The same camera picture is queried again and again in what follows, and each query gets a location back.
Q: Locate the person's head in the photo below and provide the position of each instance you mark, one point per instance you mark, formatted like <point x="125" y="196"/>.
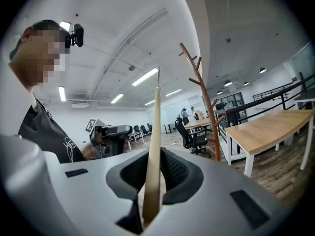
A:
<point x="37" y="58"/>

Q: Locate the person's left forearm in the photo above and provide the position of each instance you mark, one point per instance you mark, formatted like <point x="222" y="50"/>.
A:
<point x="87" y="152"/>

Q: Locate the brown wooden coat rack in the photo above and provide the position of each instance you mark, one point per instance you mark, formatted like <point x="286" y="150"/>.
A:
<point x="209" y="107"/>

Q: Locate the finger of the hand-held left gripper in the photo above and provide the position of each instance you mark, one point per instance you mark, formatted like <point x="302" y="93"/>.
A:
<point x="119" y="129"/>

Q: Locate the beige jacket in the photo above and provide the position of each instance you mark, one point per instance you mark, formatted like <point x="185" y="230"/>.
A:
<point x="198" y="114"/>

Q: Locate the small black office chair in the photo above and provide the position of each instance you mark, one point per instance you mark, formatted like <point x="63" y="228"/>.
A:
<point x="136" y="128"/>
<point x="142" y="129"/>
<point x="148" y="127"/>

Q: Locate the black head-mounted camera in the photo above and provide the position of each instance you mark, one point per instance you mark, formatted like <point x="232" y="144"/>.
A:
<point x="78" y="34"/>

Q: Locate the large wooden desk white legs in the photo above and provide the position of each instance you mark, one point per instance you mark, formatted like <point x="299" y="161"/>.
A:
<point x="270" y="129"/>

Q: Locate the black metal railing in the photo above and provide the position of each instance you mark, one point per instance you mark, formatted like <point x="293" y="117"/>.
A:
<point x="258" y="102"/>

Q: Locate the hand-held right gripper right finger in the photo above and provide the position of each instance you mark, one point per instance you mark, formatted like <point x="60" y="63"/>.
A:
<point x="209" y="205"/>

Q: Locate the wooden hanger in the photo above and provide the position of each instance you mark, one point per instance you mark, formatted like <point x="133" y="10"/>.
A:
<point x="153" y="131"/>

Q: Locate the person's black t-shirt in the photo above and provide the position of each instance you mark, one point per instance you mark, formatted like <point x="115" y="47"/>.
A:
<point x="49" y="136"/>

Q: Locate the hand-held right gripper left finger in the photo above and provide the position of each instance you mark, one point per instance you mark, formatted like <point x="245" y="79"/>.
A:
<point x="86" y="193"/>

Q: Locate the dark grey table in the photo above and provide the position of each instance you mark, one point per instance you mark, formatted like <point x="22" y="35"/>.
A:
<point x="306" y="97"/>

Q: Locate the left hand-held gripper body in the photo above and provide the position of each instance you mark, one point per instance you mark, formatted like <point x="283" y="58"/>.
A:
<point x="112" y="146"/>

